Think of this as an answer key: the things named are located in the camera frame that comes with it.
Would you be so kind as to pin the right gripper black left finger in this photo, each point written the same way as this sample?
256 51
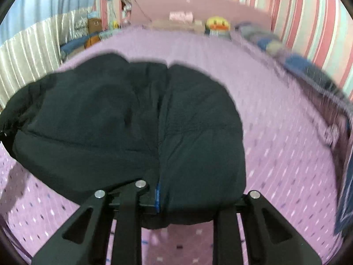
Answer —
107 224

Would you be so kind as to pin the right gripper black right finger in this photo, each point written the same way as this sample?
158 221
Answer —
270 239

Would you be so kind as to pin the black padded winter coat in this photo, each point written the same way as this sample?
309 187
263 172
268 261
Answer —
108 122

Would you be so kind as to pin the purple diamond pattern bedspread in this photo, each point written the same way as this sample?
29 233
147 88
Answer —
286 141

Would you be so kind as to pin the patchwork folded quilt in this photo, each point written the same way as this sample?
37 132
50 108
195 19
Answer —
329 100

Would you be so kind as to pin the cream pleated curtain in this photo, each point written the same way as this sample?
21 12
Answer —
35 51

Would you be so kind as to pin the blue cloth on nightstand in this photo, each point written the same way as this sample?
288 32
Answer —
70 46

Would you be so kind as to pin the orange wooden nightstand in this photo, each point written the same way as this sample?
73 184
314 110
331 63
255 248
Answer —
91 41

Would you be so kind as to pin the brown cardboard box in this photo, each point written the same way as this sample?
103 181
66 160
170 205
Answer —
94 25

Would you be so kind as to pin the yellow duck plush toy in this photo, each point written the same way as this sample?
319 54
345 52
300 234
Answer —
218 26

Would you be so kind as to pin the brown flat pillow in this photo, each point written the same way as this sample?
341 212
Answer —
171 25

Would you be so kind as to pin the pink padded headboard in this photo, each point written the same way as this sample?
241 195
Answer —
144 11

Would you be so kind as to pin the light blue sheer curtain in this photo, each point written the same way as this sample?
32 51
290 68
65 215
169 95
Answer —
25 13

